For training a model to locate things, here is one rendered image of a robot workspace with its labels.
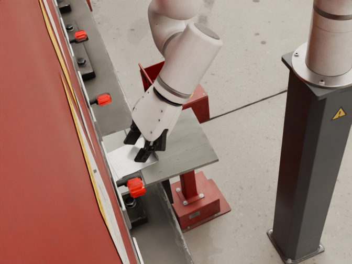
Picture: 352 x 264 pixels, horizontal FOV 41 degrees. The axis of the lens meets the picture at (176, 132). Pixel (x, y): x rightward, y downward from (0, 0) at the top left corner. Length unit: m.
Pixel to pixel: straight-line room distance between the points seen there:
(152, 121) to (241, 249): 1.17
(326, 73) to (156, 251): 0.61
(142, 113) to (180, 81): 0.13
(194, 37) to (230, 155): 1.46
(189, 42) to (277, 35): 2.09
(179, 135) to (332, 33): 0.43
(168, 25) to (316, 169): 0.73
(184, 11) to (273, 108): 1.74
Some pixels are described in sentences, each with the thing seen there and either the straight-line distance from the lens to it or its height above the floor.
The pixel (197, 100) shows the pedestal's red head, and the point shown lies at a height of 0.77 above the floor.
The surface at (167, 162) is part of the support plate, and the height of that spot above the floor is 1.00.
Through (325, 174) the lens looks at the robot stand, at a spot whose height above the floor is 0.60.
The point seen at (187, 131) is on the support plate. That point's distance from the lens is 1.15.
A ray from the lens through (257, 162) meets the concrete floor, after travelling 2.33.
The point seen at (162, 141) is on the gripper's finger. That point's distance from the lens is 1.02.
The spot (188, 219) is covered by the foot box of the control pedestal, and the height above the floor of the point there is 0.07.
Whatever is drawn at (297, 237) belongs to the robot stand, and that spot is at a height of 0.22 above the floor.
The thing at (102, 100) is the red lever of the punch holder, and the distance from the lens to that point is 0.81.
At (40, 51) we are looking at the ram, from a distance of 0.16.
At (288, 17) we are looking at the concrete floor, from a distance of 3.17.
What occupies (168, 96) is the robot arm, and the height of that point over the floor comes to 1.17.
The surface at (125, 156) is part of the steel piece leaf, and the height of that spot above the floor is 1.00.
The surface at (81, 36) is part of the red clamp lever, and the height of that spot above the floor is 1.31.
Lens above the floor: 1.87
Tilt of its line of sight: 49 degrees down
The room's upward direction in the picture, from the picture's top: 9 degrees counter-clockwise
